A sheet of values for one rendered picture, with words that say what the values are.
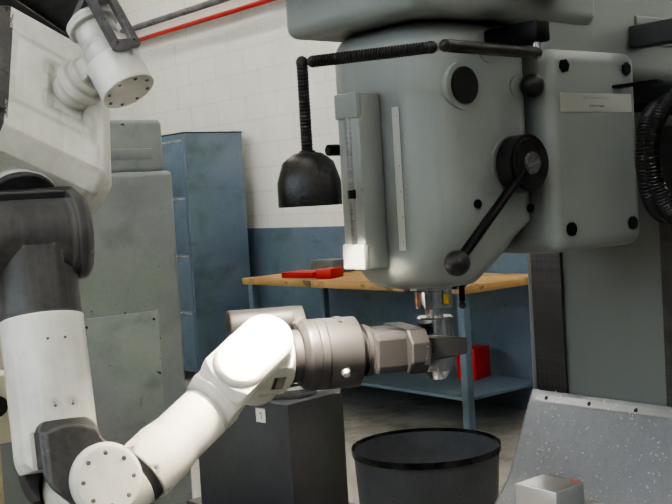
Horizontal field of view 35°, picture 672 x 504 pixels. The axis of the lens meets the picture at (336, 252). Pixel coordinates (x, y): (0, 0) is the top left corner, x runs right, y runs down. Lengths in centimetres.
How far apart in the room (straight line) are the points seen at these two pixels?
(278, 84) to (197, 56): 123
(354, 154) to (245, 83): 777
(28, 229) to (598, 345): 89
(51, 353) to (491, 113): 58
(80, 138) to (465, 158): 46
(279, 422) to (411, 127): 55
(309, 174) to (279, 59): 749
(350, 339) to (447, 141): 26
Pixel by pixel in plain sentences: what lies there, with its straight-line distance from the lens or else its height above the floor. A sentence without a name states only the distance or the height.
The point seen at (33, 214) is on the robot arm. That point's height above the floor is 143.
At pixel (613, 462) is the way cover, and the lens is 164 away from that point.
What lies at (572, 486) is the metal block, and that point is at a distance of 128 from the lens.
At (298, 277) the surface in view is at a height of 88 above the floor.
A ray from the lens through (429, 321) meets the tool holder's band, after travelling 135.
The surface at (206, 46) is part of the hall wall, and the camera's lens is 954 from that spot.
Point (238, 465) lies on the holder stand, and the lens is 170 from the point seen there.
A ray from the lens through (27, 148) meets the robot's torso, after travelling 128.
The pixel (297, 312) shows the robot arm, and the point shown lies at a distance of 133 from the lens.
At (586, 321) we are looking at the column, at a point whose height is 121.
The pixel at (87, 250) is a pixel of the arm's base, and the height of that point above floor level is 139.
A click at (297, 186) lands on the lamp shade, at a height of 144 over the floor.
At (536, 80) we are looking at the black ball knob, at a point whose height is 155.
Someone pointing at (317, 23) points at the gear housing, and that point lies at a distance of 133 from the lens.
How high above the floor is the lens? 143
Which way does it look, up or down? 3 degrees down
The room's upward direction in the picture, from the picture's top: 3 degrees counter-clockwise
